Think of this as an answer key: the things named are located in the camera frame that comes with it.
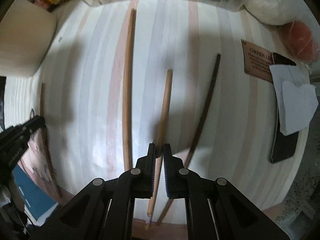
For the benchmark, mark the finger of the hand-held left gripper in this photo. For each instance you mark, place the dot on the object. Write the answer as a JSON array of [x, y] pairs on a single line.
[[36, 123]]

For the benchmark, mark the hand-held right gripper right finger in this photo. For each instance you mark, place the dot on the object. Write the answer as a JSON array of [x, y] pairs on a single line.
[[167, 177]]

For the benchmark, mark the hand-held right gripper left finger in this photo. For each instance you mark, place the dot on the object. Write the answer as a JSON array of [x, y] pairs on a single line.
[[151, 175]]

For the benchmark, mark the light bamboo chopstick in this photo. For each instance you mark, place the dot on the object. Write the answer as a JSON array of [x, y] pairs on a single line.
[[128, 80], [165, 105]]

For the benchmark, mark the cream ribbed utensil holder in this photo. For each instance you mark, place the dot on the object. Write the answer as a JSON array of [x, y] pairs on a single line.
[[22, 37]]

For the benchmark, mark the striped cat print mat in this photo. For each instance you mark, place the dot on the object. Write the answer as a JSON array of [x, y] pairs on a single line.
[[87, 80]]

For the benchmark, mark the dark wooden chopstick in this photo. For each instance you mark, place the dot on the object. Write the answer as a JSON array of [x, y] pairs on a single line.
[[208, 100]]

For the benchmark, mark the black phone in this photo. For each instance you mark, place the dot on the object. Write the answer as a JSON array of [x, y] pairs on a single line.
[[285, 147]]

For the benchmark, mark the brown label patch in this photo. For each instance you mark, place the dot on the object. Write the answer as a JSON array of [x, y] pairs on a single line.
[[255, 62]]

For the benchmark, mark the white tissue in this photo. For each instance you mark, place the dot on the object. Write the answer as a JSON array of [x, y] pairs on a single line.
[[295, 105]]

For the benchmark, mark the red tomato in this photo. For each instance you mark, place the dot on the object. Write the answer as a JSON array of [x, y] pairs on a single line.
[[300, 40]]

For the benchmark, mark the white powder bag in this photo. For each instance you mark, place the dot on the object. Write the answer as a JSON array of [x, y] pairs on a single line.
[[270, 7]]

